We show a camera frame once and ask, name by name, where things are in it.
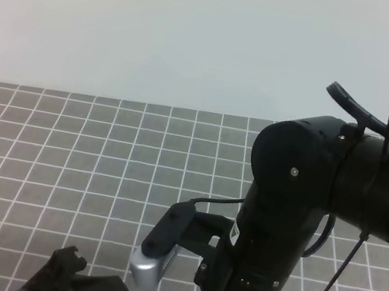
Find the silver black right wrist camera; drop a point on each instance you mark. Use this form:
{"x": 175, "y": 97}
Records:
{"x": 152, "y": 258}

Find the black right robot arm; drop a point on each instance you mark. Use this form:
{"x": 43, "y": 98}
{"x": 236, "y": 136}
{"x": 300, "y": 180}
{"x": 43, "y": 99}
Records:
{"x": 303, "y": 170}

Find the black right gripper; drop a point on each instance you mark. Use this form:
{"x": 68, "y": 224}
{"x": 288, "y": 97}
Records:
{"x": 274, "y": 226}

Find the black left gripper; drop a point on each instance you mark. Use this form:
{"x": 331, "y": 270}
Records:
{"x": 61, "y": 273}

